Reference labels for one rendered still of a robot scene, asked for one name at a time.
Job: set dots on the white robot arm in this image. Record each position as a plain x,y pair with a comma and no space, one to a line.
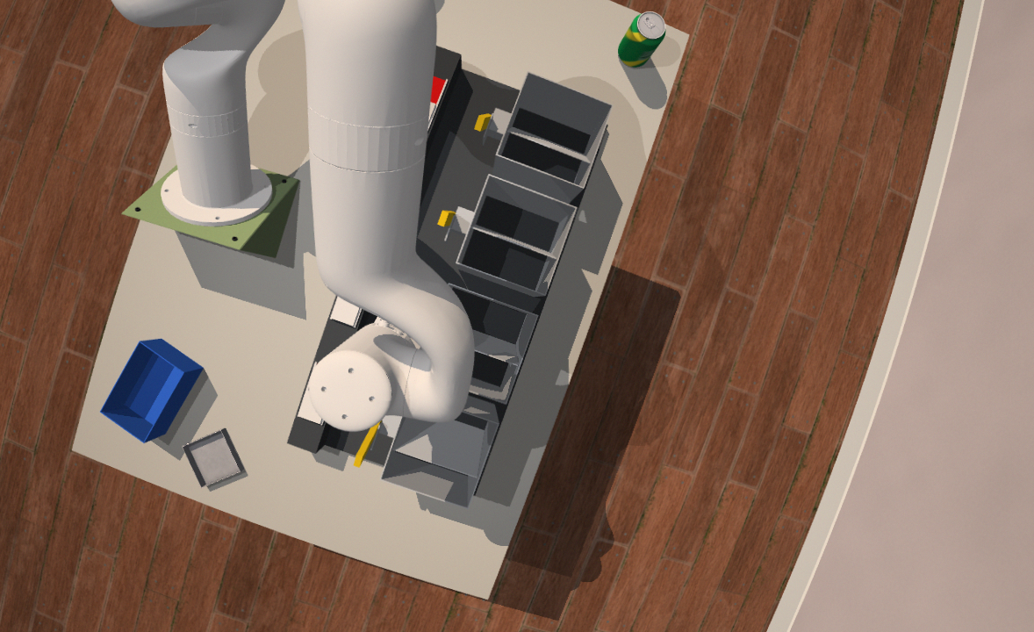
369,71

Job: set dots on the blue open bin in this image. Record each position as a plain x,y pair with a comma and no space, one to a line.
146,384

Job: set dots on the green drink can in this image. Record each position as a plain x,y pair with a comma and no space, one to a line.
641,39

